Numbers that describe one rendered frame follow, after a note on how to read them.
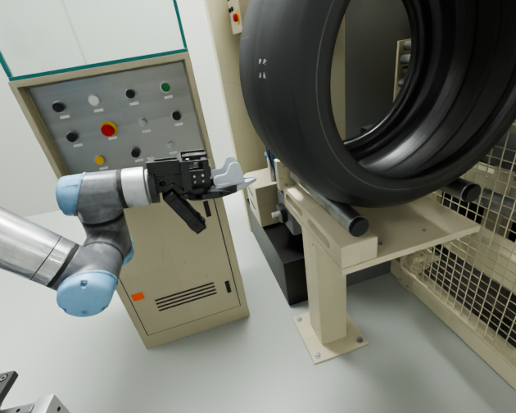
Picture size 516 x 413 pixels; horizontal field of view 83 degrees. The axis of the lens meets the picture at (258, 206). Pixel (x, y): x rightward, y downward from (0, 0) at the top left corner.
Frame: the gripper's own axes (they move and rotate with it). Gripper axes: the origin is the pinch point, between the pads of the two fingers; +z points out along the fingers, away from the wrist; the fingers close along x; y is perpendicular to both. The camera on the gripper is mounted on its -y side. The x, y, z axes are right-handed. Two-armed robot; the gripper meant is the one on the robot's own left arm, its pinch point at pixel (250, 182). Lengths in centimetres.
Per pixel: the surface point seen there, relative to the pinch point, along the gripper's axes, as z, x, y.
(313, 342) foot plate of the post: 33, 28, -96
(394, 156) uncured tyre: 43.9, 9.9, -2.1
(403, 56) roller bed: 62, 35, 22
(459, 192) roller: 45.4, -10.8, -4.7
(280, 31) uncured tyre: 3.5, -8.9, 26.9
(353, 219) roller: 18.6, -11.2, -6.4
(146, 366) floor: -45, 46, -107
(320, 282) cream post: 33, 25, -57
